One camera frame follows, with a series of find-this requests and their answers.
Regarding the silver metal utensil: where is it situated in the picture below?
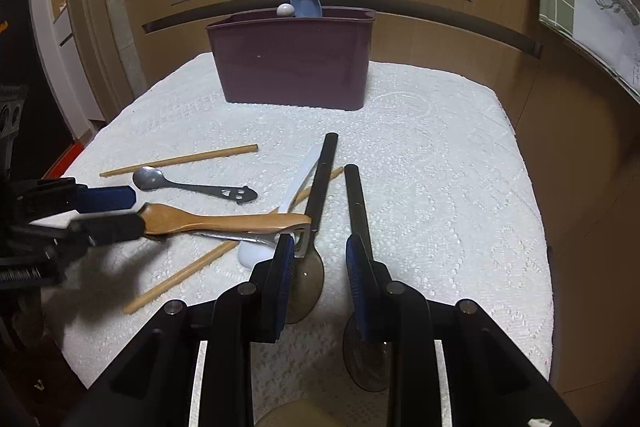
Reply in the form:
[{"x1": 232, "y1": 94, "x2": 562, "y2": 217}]
[{"x1": 189, "y1": 229, "x2": 301, "y2": 258}]

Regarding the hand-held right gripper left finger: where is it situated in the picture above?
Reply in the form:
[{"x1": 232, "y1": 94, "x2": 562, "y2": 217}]
[{"x1": 65, "y1": 234, "x2": 296, "y2": 427}]

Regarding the white plastic spoon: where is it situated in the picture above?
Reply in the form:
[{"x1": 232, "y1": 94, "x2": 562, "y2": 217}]
[{"x1": 237, "y1": 143, "x2": 325, "y2": 269}]

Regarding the black-handled translucent spoon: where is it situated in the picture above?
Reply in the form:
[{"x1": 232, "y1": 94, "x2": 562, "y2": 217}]
[
  {"x1": 342, "y1": 164, "x2": 392, "y2": 393},
  {"x1": 280, "y1": 133, "x2": 339, "y2": 325}
]

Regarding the white shelf unit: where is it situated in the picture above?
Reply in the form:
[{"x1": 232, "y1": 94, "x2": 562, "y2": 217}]
[{"x1": 27, "y1": 0, "x2": 108, "y2": 142}]

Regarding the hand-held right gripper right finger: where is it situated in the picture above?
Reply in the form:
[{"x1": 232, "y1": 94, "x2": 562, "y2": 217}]
[{"x1": 345, "y1": 234, "x2": 583, "y2": 427}]

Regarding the maroon plastic utensil container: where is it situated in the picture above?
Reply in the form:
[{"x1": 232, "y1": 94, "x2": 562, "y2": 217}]
[{"x1": 206, "y1": 7, "x2": 377, "y2": 112}]

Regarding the wooden chopstick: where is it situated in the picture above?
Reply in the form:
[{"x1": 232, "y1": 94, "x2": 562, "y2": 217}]
[
  {"x1": 99, "y1": 144, "x2": 259, "y2": 178},
  {"x1": 123, "y1": 166, "x2": 345, "y2": 314}
]

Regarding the white lace tablecloth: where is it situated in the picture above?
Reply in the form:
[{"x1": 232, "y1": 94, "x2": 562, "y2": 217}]
[{"x1": 37, "y1": 52, "x2": 555, "y2": 408}]

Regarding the blue ceramic spoon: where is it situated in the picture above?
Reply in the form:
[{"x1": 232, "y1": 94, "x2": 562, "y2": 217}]
[{"x1": 290, "y1": 0, "x2": 323, "y2": 18}]

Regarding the metal spoon with cutout handle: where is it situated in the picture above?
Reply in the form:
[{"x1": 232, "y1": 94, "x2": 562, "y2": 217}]
[{"x1": 132, "y1": 167, "x2": 259, "y2": 206}]

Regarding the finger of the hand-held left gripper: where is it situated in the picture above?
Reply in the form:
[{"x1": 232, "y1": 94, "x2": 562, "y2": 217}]
[
  {"x1": 12, "y1": 178, "x2": 137, "y2": 220},
  {"x1": 30, "y1": 213, "x2": 145, "y2": 253}
]

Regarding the wooden spoon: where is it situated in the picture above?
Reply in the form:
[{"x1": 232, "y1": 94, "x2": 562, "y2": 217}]
[{"x1": 136, "y1": 203, "x2": 312, "y2": 238}]

